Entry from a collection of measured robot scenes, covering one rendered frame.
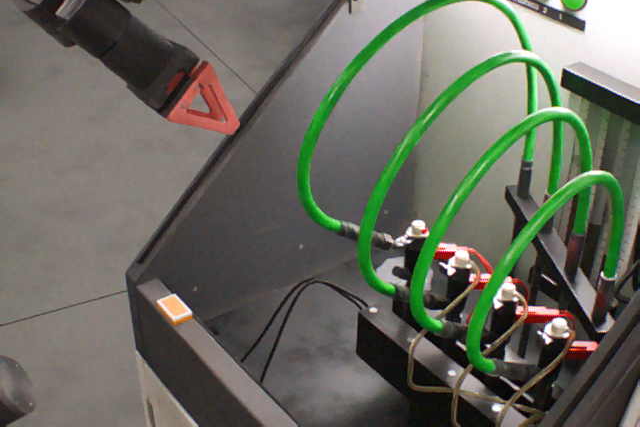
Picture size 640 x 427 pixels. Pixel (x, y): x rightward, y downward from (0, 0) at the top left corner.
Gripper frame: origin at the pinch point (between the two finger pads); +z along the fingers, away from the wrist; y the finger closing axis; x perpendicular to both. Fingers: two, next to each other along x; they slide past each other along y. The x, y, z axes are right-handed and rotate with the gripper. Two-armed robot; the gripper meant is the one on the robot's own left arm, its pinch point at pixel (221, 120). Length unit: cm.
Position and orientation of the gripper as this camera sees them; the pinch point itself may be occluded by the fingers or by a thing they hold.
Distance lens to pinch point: 92.3
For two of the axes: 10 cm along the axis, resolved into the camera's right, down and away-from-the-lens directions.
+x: -6.0, 8.0, -0.5
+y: -4.1, -2.5, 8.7
